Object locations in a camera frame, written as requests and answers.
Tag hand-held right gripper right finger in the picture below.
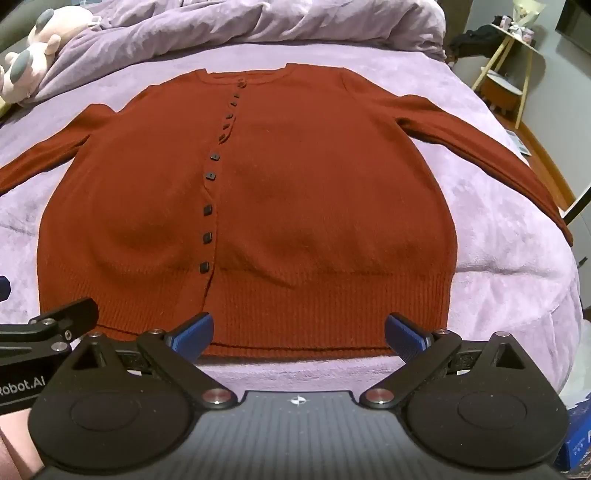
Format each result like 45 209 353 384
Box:
359 312 537 411

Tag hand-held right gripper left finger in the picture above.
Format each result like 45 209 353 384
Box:
60 312 239 411

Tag red knit cardigan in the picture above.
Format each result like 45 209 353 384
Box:
0 62 574 360

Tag person's left forearm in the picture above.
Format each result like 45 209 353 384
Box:
0 411 47 480

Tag purple bed sheet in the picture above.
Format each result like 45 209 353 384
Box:
0 39 583 416

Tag blue cardboard box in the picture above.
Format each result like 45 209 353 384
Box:
551 391 591 472

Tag pink and grey plush toy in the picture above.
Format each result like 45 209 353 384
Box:
0 8 62 108

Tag white board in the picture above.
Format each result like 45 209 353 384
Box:
560 170 591 228

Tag paper sheets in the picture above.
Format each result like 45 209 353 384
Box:
505 129 533 157

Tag round wooden stool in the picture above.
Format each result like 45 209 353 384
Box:
480 71 526 114

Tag grey headboard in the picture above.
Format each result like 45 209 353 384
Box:
0 0 49 52

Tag dark cloth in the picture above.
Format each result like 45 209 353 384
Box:
449 27 498 60

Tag side table with yellow legs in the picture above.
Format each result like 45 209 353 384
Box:
470 23 540 131

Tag purple duvet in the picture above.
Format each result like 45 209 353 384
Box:
21 0 450 108

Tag dark wall screen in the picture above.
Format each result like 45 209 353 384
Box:
554 0 591 52

